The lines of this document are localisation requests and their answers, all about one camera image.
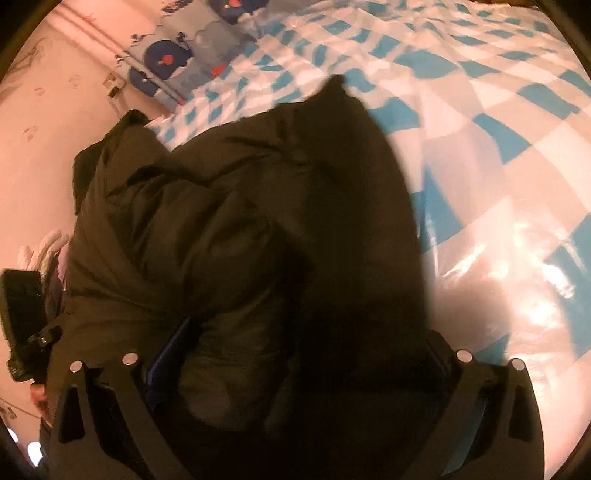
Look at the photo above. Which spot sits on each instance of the person's left hand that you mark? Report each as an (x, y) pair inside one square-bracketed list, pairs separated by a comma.
[(39, 399)]

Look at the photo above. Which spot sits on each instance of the blue white checkered bed sheet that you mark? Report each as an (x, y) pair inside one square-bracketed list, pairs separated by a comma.
[(485, 184)]

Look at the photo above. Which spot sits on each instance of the black puffer jacket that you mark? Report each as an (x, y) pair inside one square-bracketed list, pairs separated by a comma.
[(277, 207)]

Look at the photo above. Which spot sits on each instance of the wall socket with charger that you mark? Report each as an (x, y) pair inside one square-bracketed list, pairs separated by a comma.
[(114, 86)]

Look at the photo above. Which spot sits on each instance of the dark green garment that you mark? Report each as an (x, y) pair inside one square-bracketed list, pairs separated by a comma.
[(97, 161)]

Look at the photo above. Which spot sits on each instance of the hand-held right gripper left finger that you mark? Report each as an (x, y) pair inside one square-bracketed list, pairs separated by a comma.
[(168, 357)]

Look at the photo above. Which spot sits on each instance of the whale print curtain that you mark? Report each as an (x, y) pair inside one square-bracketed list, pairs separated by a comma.
[(184, 60)]

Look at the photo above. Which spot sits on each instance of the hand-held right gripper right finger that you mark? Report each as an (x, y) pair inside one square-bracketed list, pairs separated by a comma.
[(461, 383)]

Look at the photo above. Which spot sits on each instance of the white quilt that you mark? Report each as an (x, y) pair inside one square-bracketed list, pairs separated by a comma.
[(44, 254)]

